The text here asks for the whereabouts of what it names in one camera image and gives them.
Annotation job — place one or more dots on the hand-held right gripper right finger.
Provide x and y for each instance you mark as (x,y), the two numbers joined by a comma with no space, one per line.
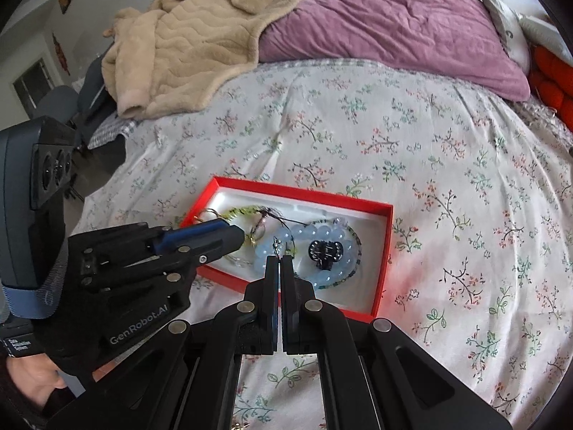
(287,304)

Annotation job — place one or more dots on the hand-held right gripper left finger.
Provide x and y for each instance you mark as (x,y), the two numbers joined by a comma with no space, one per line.
(271,286)

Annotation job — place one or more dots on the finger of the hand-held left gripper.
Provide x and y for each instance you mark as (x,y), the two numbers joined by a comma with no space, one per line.
(188,233)
(219,244)

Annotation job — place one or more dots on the small silver earring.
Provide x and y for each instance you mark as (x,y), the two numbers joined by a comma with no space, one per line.
(278,244)

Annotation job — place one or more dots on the black bow hair clip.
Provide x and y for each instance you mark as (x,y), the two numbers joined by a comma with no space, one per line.
(324,253)

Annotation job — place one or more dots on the red jewelry box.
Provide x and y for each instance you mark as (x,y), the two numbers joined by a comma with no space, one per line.
(381,273)

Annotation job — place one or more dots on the person's left forearm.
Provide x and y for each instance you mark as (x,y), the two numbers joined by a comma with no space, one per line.
(13,412)

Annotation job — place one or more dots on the person's left hand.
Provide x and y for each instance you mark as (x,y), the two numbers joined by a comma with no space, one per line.
(31,380)

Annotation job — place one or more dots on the dark office chair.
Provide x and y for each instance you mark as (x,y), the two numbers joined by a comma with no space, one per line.
(60,103)
(96,85)

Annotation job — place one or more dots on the beige quilted blanket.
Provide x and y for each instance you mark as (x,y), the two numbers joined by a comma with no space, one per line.
(188,45)

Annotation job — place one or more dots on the floral bed sheet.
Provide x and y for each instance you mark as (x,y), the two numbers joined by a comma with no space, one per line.
(447,165)

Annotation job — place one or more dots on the window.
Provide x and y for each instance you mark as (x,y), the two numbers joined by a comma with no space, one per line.
(33,87)

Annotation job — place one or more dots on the purple quilt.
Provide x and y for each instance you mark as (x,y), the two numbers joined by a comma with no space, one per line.
(394,22)

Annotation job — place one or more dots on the orange knitted cushion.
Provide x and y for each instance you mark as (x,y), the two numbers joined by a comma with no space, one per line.
(550,85)

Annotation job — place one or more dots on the white patterned pillow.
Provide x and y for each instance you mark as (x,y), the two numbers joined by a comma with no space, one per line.
(506,22)

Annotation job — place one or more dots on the red wall ornament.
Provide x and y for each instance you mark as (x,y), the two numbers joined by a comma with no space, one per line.
(60,51)

